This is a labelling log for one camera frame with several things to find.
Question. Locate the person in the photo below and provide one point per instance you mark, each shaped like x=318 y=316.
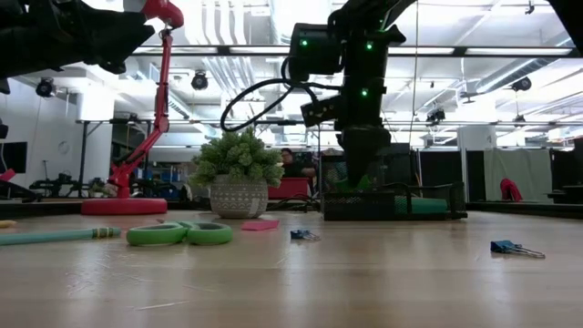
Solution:
x=288 y=159

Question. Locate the large blue binder clip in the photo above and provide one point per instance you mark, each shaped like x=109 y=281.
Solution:
x=503 y=247

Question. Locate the green eraser block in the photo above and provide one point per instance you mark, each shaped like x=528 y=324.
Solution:
x=342 y=186

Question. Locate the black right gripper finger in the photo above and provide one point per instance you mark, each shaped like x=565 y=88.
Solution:
x=355 y=150
x=372 y=150

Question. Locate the red storage bin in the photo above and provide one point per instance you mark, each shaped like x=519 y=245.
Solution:
x=289 y=188

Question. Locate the black monitor screen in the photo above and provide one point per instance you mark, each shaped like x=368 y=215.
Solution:
x=13 y=157

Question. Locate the white column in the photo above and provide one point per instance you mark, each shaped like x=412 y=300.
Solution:
x=476 y=164

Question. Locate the black round ceiling camera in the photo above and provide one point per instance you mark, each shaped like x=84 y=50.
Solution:
x=199 y=81

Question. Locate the small black robot arm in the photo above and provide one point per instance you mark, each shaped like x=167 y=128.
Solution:
x=54 y=186

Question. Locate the red desk lamp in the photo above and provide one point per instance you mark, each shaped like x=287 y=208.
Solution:
x=123 y=206

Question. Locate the black mesh desk organizer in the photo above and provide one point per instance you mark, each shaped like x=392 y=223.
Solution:
x=360 y=209

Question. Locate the teal pencil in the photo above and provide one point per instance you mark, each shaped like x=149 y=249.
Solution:
x=54 y=236

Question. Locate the grey partition curtain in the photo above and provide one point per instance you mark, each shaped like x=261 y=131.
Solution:
x=517 y=175

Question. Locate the black metal stand frame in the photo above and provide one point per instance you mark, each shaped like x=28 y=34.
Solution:
x=278 y=122

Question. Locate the green plant in patterned pot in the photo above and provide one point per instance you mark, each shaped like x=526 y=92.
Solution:
x=239 y=198

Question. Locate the small blue binder clip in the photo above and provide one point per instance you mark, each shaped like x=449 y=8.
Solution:
x=299 y=235

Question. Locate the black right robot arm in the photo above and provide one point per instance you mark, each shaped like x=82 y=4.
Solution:
x=314 y=50

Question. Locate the red chair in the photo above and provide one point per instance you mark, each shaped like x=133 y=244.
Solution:
x=509 y=191

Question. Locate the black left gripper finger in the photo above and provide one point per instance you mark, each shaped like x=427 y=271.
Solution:
x=115 y=66
x=118 y=36

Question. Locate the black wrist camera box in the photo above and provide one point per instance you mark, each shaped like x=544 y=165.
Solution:
x=321 y=110

